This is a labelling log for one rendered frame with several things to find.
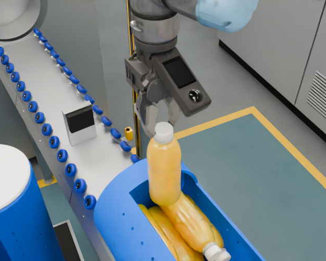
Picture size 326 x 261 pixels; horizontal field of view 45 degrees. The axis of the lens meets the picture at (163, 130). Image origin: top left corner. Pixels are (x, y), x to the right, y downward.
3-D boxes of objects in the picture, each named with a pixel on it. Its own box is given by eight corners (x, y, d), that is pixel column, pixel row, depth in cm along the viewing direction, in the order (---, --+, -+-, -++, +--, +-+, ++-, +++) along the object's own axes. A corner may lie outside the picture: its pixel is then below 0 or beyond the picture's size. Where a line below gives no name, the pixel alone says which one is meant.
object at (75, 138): (94, 132, 147) (88, 100, 136) (99, 139, 145) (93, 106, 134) (69, 142, 143) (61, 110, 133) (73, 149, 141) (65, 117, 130)
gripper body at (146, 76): (160, 72, 77) (159, 14, 68) (184, 96, 72) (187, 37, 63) (124, 85, 74) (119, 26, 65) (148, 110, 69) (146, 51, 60)
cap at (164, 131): (177, 133, 78) (177, 126, 76) (166, 145, 75) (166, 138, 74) (160, 126, 79) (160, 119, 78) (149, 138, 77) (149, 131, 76)
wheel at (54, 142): (56, 133, 140) (52, 132, 138) (61, 141, 137) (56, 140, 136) (51, 143, 141) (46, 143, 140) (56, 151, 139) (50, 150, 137)
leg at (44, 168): (51, 175, 251) (27, 99, 208) (54, 182, 248) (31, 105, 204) (42, 179, 249) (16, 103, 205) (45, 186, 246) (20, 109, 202)
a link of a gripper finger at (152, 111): (139, 123, 80) (145, 84, 74) (154, 141, 76) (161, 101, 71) (126, 127, 78) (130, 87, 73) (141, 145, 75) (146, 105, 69)
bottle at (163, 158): (186, 189, 91) (188, 130, 78) (169, 211, 86) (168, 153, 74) (160, 177, 94) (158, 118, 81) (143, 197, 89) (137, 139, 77)
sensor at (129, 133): (130, 134, 150) (129, 125, 147) (133, 139, 149) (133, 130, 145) (112, 142, 147) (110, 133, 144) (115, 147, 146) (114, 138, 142)
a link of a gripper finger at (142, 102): (154, 115, 74) (160, 76, 69) (159, 121, 73) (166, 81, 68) (132, 121, 72) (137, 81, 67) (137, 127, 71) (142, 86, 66)
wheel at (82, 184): (83, 175, 126) (77, 175, 125) (88, 185, 124) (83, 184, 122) (76, 186, 128) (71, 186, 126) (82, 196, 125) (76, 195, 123)
